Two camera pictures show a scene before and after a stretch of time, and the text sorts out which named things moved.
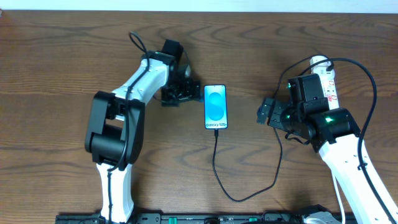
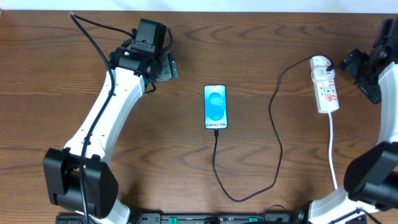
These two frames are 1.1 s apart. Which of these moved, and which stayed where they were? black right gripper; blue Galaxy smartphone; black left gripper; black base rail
Moved: black right gripper; black left gripper
Stayed: black base rail; blue Galaxy smartphone
